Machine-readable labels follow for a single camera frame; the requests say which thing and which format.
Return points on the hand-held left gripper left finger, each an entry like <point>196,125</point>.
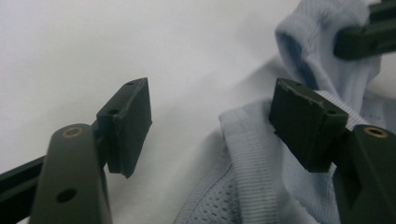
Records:
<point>127,124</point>

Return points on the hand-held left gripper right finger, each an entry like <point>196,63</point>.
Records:
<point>305,124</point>

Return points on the light blue knitted garment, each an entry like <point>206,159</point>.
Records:
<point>255,155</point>

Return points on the white table mat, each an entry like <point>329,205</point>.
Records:
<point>93,46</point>

